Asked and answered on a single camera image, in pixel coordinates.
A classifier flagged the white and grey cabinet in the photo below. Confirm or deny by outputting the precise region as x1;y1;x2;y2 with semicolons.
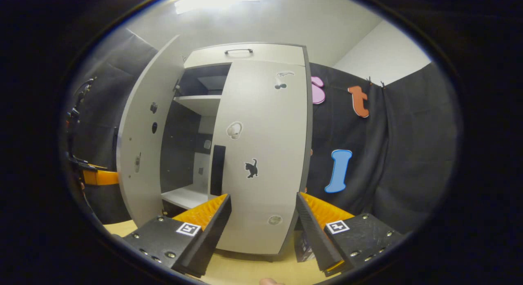
159;42;314;263

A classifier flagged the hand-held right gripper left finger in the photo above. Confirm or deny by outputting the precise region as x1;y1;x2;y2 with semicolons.
122;194;232;278

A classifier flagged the dark small box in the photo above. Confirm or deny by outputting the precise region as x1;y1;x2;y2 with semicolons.
294;231;316;263

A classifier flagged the white cabinet door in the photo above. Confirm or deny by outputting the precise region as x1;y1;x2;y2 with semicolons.
116;35;185;227
208;60;309;255

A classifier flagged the black door handle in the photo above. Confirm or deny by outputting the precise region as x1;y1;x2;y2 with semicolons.
210;145;226;196

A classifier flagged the white drawer front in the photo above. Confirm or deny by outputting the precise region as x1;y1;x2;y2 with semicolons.
184;43;307;69

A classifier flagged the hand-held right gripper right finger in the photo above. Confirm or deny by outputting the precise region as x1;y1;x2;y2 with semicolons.
295;192;405;277

